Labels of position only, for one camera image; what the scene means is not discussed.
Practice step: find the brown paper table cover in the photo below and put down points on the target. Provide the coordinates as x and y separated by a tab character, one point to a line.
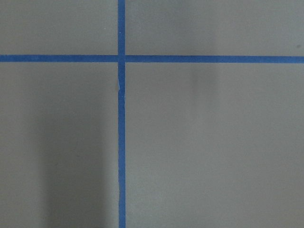
207	145

